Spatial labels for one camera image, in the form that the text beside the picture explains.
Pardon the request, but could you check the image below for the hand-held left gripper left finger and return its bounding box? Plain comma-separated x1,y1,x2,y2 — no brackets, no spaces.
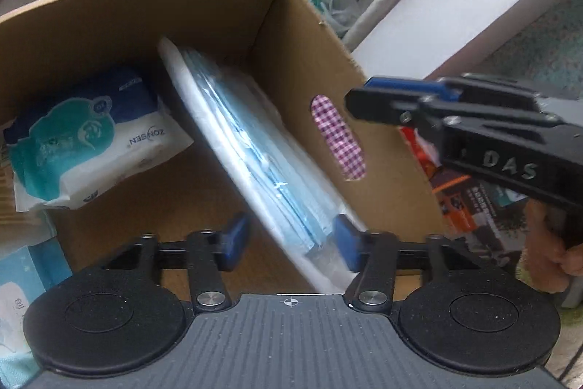
98,211,251,312

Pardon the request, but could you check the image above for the brown cardboard box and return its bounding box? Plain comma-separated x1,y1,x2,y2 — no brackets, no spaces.
0,0,453,295

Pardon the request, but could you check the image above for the teal wet wipes pack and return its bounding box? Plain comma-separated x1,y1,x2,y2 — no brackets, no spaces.
2,67,195,213

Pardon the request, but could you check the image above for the person's right hand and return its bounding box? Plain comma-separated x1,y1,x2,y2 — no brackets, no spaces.
523,200,583,295

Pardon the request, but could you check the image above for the orange and black carton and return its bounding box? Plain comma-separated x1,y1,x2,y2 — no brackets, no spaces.
398,124,533,277

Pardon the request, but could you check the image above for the teal floral bedsheet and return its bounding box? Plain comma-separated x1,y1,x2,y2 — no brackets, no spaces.
477,0,583,94

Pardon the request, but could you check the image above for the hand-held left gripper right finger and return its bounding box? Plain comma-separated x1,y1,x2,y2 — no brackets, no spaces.
332,213,497,314

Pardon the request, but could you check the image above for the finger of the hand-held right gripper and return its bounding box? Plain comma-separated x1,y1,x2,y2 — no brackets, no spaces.
363,74,462,104
344,86,446,128

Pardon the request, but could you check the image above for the clear plastic bag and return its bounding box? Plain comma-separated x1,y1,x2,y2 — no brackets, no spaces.
295,0,361,40

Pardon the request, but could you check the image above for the clear pack of face masks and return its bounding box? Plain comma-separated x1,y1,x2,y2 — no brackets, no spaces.
157,35,361,295

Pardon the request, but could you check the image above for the purple checkered tablecloth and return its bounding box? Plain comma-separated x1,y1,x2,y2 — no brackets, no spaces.
310,94,368,182

